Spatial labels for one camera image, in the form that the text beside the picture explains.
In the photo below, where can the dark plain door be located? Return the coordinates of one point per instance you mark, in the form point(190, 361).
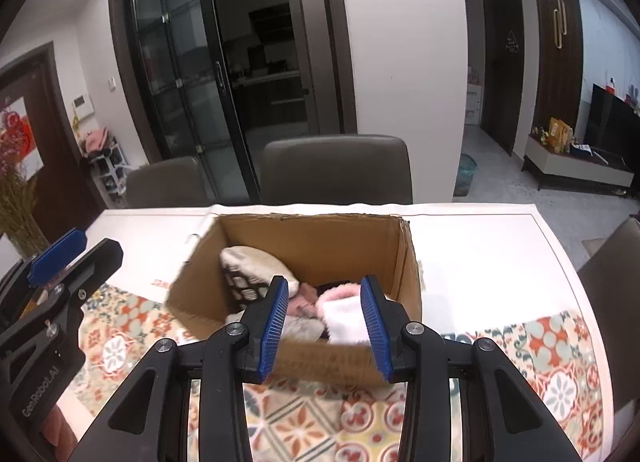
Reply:
point(502, 66)

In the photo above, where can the pink white fuzzy sock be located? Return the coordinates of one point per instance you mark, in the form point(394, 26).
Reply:
point(345, 317)

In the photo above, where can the pink cloth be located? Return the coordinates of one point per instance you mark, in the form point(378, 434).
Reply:
point(97, 140)

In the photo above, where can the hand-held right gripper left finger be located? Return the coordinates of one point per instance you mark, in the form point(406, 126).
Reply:
point(272, 332)

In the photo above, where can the dried flower bouquet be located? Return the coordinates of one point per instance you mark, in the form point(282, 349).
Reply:
point(15, 202)

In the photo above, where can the brown entry door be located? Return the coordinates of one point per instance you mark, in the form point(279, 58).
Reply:
point(55, 141)

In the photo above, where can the white storage box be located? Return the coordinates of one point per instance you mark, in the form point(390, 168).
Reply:
point(473, 104)

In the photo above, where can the brown cardboard box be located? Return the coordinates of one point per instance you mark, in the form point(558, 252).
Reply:
point(325, 362)

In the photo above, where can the yellow snack packets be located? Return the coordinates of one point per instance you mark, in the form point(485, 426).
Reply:
point(560, 131)

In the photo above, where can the white shoe rack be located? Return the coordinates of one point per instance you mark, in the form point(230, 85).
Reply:
point(112, 179)

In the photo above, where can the dark framed glass sliding door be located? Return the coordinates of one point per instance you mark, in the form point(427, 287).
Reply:
point(165, 66)

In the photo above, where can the grey fuzzy sock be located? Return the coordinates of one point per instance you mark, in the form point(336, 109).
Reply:
point(305, 329)

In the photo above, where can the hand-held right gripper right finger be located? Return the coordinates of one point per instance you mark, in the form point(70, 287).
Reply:
point(375, 327)

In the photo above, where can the red white door decoration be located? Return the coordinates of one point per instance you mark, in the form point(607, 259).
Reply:
point(22, 141)

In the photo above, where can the wide grey dining chair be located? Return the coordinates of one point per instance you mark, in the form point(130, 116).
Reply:
point(335, 166)

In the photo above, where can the person's left hand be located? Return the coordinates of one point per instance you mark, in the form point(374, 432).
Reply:
point(60, 429)

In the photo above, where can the white wall intercom panel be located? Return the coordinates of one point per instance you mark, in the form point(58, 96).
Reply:
point(83, 106)

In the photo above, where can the white dark tv cabinet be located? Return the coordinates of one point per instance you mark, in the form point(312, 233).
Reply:
point(565, 169)

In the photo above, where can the black range hood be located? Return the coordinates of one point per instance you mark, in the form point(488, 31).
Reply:
point(270, 24)

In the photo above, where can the black television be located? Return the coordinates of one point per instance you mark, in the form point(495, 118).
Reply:
point(612, 126)

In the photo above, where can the black white patterned sock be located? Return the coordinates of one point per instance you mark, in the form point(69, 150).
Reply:
point(250, 272)

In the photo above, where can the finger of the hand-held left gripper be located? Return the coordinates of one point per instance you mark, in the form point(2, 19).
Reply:
point(57, 254)
point(95, 267)

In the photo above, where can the teal plastic basin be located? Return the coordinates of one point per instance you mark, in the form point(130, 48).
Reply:
point(465, 171)

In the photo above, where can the dark blue flat box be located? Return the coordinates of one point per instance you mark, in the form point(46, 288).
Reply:
point(581, 150)

